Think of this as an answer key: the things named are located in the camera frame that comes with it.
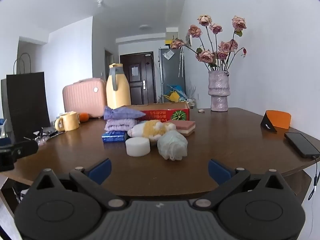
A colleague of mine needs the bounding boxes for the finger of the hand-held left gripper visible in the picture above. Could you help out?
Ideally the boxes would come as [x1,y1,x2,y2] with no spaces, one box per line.
[10,140,39,159]

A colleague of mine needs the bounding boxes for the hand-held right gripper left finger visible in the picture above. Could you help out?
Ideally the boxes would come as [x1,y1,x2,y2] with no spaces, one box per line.
[24,158,128,209]

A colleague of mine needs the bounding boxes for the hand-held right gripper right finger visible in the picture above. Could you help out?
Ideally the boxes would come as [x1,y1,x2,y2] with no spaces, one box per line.
[191,159,297,209]

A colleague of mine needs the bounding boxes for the blue tissue pack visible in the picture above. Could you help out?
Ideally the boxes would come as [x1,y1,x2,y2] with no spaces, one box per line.
[101,131,128,143]

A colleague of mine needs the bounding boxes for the white round sponge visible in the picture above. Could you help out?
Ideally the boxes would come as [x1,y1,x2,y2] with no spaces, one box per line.
[125,138,151,157]

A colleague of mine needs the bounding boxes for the lavender fluffy towel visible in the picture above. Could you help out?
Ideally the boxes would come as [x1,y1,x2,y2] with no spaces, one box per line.
[104,117,138,132]

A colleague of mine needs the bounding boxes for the pale green bath loofah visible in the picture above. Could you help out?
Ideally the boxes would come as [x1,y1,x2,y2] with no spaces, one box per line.
[157,131,188,161]

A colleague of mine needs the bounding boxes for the pink layered sponge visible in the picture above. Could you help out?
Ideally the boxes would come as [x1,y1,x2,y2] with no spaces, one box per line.
[167,119,196,137]

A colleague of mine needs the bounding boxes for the purple satin bonnet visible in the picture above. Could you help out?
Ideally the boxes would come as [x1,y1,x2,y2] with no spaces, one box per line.
[103,106,146,120]

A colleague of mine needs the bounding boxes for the yellow white plush toy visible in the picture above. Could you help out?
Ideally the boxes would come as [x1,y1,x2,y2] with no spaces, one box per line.
[127,120,177,140]

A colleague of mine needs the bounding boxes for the red cardboard box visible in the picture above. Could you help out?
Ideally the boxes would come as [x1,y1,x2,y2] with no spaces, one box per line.
[125,102,190,122]

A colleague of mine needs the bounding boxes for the crumpled plastic wrappers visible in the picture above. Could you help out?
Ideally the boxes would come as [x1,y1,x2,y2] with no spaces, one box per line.
[32,127,59,145]

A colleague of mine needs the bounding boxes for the black paper bag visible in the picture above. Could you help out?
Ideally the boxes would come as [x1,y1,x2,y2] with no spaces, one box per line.
[6,52,51,142]

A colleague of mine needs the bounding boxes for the yellow mug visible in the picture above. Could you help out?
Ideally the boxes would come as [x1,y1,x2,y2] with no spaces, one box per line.
[54,112,80,132]

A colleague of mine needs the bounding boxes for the pink suitcase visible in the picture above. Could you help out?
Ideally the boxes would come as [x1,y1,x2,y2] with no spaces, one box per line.
[62,78,107,119]

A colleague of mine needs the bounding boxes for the yellow thermos jug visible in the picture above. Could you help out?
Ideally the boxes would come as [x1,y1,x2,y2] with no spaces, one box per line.
[106,63,132,107]

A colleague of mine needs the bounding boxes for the purple ceramic vase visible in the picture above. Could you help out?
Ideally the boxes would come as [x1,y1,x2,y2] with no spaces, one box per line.
[208,70,230,112]

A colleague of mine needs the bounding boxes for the orange black pouch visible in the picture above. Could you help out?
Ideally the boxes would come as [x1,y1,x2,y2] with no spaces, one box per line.
[260,110,292,133]

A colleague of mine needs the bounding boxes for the black smartphone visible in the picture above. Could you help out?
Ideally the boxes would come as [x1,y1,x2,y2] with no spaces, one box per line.
[284,132,320,159]

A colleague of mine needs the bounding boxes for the yellow blue toy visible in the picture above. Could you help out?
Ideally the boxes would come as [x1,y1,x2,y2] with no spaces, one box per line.
[162,84,187,103]

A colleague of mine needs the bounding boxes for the dark brown door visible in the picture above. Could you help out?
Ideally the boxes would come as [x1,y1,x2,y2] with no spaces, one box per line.
[120,52,154,105]

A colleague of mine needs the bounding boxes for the grey refrigerator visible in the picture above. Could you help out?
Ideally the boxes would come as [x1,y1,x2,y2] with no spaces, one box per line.
[159,47,186,103]

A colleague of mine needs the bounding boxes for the dried pink roses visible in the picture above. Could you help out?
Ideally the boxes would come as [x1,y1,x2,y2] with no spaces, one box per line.
[170,15,248,72]

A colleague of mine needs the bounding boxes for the yellow grey picture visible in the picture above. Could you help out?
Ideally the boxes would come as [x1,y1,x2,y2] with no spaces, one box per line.
[165,31,179,47]

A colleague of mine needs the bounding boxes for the black charging cable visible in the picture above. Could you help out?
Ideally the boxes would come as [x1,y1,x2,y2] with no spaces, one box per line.
[307,155,320,202]

